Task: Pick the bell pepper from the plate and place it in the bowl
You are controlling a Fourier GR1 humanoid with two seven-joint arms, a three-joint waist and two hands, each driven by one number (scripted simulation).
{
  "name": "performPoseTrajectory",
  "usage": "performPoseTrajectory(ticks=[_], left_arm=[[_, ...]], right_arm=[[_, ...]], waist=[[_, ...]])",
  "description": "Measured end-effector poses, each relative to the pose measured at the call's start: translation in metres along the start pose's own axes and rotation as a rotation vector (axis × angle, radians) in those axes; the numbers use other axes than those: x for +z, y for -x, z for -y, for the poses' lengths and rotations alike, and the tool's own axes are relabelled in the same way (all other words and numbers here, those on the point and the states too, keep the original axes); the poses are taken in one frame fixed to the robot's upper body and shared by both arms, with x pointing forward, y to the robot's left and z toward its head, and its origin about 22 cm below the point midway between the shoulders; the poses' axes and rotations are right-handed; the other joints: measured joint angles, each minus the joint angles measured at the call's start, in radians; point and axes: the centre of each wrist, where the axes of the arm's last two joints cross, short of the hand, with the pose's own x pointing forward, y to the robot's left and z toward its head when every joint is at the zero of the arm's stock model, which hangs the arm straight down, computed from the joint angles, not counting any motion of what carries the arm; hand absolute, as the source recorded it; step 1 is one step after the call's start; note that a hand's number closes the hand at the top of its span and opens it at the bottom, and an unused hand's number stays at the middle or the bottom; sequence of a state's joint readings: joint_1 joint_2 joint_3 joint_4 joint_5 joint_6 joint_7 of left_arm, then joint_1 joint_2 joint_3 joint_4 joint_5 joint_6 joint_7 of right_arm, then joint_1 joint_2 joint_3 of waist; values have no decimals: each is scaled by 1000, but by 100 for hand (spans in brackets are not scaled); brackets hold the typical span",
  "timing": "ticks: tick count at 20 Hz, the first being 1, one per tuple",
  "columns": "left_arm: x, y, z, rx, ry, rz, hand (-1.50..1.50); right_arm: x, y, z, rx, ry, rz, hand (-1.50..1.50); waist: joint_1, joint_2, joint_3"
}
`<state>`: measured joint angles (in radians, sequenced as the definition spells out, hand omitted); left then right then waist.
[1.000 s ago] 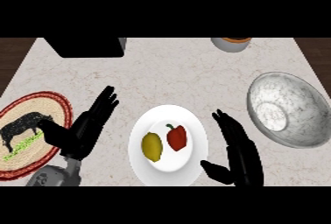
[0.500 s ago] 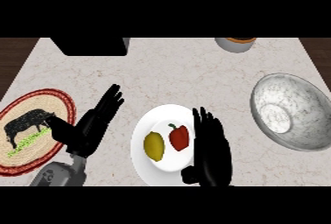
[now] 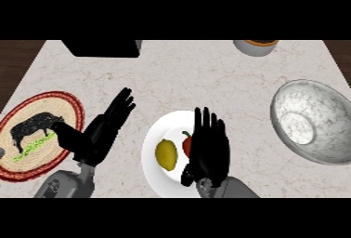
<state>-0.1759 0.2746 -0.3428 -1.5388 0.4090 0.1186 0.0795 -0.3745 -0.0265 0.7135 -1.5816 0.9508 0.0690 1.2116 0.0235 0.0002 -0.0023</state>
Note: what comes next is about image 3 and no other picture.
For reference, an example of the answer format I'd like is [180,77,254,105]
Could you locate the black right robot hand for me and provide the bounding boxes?
[180,106,232,189]

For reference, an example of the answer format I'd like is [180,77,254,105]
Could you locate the grey cup with orange rim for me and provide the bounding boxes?
[232,39,280,58]

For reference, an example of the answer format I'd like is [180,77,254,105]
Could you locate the white round plate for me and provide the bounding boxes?
[140,110,205,199]

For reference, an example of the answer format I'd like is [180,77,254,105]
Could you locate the round woven placemat with cow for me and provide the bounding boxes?
[0,90,87,183]

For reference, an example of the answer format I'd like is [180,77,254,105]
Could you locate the white marble bowl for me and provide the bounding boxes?
[268,79,351,165]

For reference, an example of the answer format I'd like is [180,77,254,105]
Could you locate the black box appliance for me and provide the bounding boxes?
[61,39,145,59]

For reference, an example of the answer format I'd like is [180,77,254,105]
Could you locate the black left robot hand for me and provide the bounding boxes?
[49,86,137,167]

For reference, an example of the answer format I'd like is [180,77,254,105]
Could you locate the yellow lemon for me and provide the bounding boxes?
[153,139,180,172]

